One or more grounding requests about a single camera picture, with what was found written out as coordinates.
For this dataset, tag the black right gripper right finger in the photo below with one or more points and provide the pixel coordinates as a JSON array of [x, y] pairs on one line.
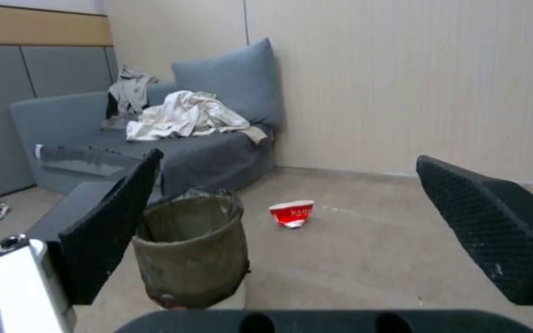
[[488, 222]]

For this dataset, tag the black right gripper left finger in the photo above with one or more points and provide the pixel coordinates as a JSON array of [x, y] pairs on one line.
[[104, 222]]

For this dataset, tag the trash can with dark liner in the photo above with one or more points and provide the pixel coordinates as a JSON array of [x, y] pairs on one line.
[[192, 249]]

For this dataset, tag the grey-blue sofa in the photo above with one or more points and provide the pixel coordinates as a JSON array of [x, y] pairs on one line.
[[109, 138]]

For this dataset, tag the grey crumpled garment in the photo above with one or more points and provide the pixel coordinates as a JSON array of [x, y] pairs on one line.
[[130, 92]]

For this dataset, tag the white crumpled cloth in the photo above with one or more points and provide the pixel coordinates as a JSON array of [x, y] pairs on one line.
[[188, 116]]

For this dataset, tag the crushed red paper cup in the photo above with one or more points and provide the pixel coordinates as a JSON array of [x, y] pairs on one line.
[[293, 215]]

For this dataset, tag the grey-blue cushion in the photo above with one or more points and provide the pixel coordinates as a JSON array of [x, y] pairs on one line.
[[234, 83]]

